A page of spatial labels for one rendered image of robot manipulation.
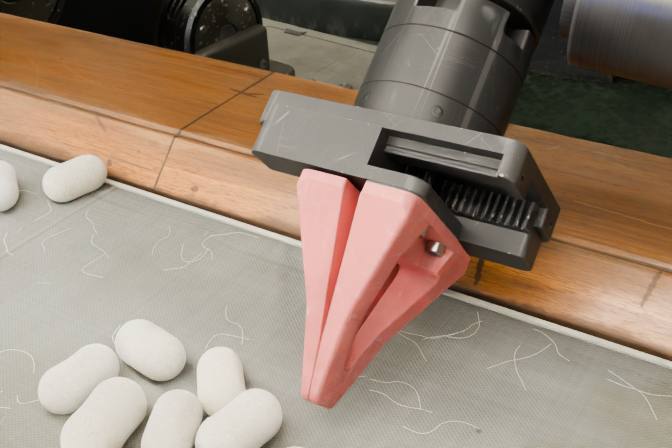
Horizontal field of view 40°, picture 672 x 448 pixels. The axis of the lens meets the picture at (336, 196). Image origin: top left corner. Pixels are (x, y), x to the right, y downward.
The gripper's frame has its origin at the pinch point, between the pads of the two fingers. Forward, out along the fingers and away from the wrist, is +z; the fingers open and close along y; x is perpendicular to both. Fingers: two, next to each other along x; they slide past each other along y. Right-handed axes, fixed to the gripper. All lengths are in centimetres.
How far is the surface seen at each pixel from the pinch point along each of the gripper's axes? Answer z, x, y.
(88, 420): 4.2, -3.9, -5.8
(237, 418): 2.3, -1.9, -1.6
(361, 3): -107, 170, -119
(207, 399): 2.1, -1.1, -3.5
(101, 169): -6.1, 5.3, -19.3
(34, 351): 3.1, -0.5, -12.6
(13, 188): -3.4, 3.0, -22.0
